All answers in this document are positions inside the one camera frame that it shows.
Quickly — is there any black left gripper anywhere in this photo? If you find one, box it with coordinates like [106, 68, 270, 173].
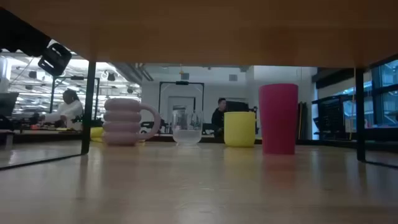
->
[37, 42, 73, 77]

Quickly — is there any pink ribbed ceramic mug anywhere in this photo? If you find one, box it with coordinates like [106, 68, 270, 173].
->
[102, 98, 162, 146]

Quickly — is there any yellow plastic mug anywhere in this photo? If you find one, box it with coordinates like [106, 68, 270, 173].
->
[223, 111, 258, 148]

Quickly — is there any person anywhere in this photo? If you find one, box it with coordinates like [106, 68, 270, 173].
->
[211, 97, 228, 139]
[40, 89, 85, 129]

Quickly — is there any dark laptop screen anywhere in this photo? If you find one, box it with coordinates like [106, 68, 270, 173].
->
[0, 91, 20, 118]

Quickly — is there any dark office desk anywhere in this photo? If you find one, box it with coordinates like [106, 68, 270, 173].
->
[11, 128, 83, 144]

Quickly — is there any yellow cloth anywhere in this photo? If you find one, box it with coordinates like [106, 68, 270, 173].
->
[90, 126, 105, 143]

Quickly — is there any black rod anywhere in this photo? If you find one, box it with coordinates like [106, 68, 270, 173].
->
[0, 0, 398, 171]

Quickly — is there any clear glass mug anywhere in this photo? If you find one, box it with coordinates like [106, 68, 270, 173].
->
[171, 109, 204, 146]

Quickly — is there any black computer monitor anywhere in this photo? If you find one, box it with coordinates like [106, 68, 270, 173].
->
[226, 100, 250, 113]

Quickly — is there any magenta plastic tumbler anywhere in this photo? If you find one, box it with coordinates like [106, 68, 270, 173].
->
[258, 83, 299, 156]

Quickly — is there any black leaning panel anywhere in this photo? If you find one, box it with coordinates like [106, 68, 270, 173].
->
[297, 101, 308, 141]

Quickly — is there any black wire rack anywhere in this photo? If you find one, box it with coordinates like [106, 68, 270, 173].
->
[312, 94, 358, 141]

